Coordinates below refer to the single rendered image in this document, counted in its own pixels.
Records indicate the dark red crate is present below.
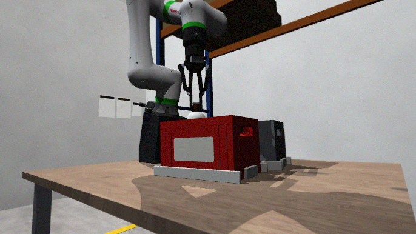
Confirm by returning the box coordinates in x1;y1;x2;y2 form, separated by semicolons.
161;115;261;180

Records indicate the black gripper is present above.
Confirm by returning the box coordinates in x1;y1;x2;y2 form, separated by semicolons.
178;42;212;110

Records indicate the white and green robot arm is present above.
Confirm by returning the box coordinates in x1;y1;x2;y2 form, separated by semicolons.
126;0;228;117

